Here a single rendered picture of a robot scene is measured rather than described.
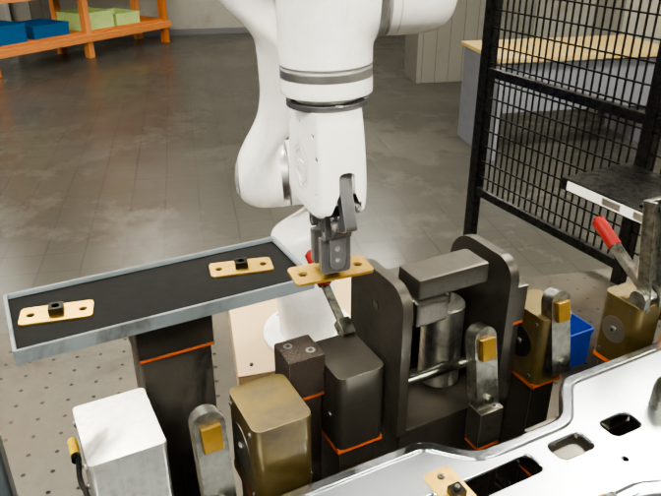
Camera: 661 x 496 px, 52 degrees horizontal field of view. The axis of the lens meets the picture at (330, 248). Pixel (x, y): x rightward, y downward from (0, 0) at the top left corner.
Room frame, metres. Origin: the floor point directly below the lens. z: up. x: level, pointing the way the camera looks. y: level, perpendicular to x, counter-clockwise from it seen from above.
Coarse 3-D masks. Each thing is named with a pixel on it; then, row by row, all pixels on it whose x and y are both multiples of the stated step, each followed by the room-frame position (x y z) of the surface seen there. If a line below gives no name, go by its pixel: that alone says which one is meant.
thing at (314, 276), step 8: (352, 256) 0.64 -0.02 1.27; (360, 256) 0.64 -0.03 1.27; (312, 264) 0.63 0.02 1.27; (352, 264) 0.63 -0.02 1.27; (360, 264) 0.63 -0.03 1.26; (368, 264) 0.62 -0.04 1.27; (288, 272) 0.61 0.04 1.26; (296, 272) 0.61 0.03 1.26; (304, 272) 0.61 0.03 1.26; (312, 272) 0.61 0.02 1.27; (320, 272) 0.61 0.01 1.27; (344, 272) 0.61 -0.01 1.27; (352, 272) 0.61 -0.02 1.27; (360, 272) 0.61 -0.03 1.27; (368, 272) 0.61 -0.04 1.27; (296, 280) 0.59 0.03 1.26; (304, 280) 0.59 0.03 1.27; (312, 280) 0.59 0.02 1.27; (320, 280) 0.59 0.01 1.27; (328, 280) 0.59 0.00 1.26
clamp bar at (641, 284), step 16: (640, 208) 0.94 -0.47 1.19; (656, 208) 0.91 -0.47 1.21; (656, 224) 0.90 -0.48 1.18; (640, 240) 0.91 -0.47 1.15; (656, 240) 0.91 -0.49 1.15; (640, 256) 0.91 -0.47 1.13; (656, 256) 0.91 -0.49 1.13; (640, 272) 0.90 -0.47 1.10; (656, 272) 0.91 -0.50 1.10; (640, 288) 0.90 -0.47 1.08; (656, 288) 0.90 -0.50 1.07
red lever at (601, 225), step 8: (592, 224) 1.01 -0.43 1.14; (600, 224) 0.99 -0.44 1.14; (608, 224) 0.99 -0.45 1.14; (600, 232) 0.99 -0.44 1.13; (608, 232) 0.98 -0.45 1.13; (608, 240) 0.97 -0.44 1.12; (616, 240) 0.97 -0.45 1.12; (608, 248) 0.97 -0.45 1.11; (616, 248) 0.96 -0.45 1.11; (624, 248) 0.96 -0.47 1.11; (616, 256) 0.96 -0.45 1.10; (624, 256) 0.95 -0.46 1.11; (624, 264) 0.94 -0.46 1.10; (632, 264) 0.94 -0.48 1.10; (632, 272) 0.93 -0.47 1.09; (632, 280) 0.92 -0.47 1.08; (656, 296) 0.90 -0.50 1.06
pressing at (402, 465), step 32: (640, 352) 0.84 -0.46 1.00; (576, 384) 0.76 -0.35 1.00; (608, 384) 0.76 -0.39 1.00; (640, 384) 0.76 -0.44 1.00; (576, 416) 0.70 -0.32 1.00; (608, 416) 0.70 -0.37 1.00; (640, 416) 0.70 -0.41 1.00; (416, 448) 0.64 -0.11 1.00; (448, 448) 0.64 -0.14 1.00; (512, 448) 0.64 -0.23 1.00; (544, 448) 0.64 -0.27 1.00; (608, 448) 0.64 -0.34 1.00; (640, 448) 0.64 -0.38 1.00; (320, 480) 0.58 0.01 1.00; (352, 480) 0.59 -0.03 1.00; (384, 480) 0.59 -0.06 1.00; (416, 480) 0.59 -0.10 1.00; (544, 480) 0.59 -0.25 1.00; (576, 480) 0.59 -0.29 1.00; (608, 480) 0.59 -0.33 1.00; (640, 480) 0.59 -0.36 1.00
